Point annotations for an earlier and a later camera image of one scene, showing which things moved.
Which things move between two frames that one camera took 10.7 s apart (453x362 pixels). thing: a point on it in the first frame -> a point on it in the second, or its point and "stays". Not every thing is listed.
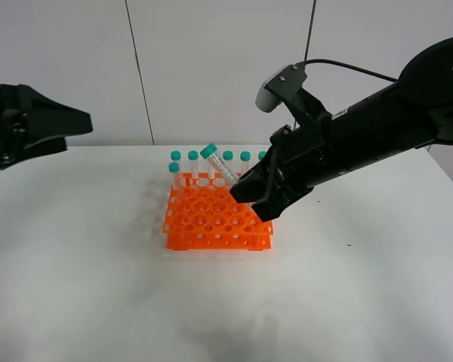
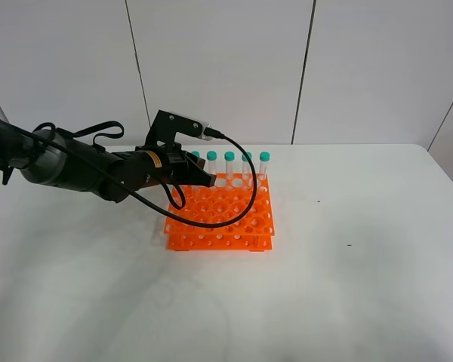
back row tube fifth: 245,157 stays
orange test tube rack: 204,215 stays
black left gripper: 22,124 -> 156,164
